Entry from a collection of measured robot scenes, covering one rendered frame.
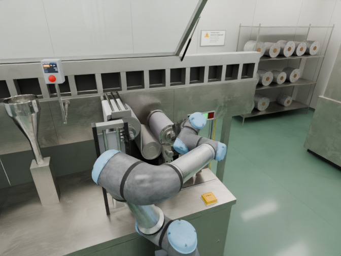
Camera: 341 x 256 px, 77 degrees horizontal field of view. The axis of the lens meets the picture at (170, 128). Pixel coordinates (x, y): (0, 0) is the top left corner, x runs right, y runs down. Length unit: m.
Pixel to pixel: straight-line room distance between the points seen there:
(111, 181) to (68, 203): 0.87
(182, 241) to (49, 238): 0.70
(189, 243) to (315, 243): 1.91
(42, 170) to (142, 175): 0.86
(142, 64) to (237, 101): 0.87
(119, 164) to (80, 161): 1.04
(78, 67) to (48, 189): 0.71
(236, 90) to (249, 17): 3.11
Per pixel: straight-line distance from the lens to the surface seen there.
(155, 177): 0.58
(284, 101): 5.38
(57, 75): 1.09
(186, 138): 0.92
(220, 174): 2.47
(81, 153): 1.61
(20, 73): 1.45
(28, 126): 1.24
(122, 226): 1.27
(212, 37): 4.38
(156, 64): 1.48
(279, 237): 2.57
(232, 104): 1.88
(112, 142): 1.10
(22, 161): 1.66
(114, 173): 0.62
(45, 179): 1.39
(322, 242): 2.73
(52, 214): 1.44
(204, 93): 1.69
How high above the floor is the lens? 1.86
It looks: 26 degrees down
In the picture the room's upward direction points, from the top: 1 degrees clockwise
